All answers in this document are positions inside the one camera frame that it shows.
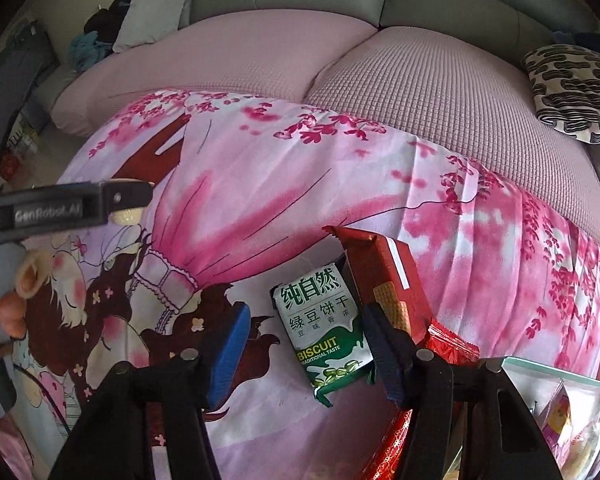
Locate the pale cushion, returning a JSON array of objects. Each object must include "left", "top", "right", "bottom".
[{"left": 112, "top": 0, "right": 199, "bottom": 54}]

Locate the pink sofa cover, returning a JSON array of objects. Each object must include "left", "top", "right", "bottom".
[{"left": 50, "top": 9, "right": 600, "bottom": 242}]

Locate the beige snack packet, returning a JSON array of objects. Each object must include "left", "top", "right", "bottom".
[{"left": 555, "top": 410, "right": 600, "bottom": 472}]

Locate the light teal box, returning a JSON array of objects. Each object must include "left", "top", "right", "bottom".
[{"left": 500, "top": 355, "right": 600, "bottom": 480}]

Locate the pink snack packet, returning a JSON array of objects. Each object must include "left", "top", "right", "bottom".
[{"left": 537, "top": 380, "right": 600, "bottom": 442}]

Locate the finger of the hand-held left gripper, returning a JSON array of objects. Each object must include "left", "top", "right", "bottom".
[{"left": 99, "top": 180, "right": 155, "bottom": 214}]

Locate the person's left hand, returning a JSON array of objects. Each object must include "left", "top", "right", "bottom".
[{"left": 0, "top": 250, "right": 54, "bottom": 341}]

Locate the red foil snack packet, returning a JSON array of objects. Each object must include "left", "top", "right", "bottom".
[{"left": 362, "top": 322, "right": 481, "bottom": 480}]

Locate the dark clothing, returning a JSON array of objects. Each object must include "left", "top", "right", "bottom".
[{"left": 84, "top": 0, "right": 136, "bottom": 36}]

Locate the teal cloth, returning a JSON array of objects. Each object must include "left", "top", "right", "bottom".
[{"left": 70, "top": 31, "right": 114, "bottom": 69}]

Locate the dark grey furniture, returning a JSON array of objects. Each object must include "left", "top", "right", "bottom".
[{"left": 0, "top": 20, "right": 62, "bottom": 191}]

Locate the green biscuit packet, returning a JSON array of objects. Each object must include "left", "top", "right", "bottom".
[{"left": 271, "top": 262, "right": 376, "bottom": 407}]

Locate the long red wafer packet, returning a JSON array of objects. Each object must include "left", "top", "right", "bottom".
[{"left": 322, "top": 225, "right": 437, "bottom": 341}]

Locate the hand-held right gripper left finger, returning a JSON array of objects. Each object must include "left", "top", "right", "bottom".
[{"left": 47, "top": 302, "right": 253, "bottom": 480}]

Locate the printed blanket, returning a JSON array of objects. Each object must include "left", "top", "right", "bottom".
[{"left": 0, "top": 87, "right": 600, "bottom": 480}]

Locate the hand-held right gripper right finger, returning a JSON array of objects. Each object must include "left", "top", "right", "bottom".
[{"left": 361, "top": 301, "right": 563, "bottom": 480}]

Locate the blue cloth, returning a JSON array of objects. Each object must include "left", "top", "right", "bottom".
[{"left": 552, "top": 30, "right": 600, "bottom": 54}]

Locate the cream jelly cup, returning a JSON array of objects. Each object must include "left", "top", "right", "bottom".
[{"left": 109, "top": 206, "right": 144, "bottom": 226}]

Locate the black white patterned cushion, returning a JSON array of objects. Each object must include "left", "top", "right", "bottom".
[{"left": 522, "top": 44, "right": 600, "bottom": 150}]

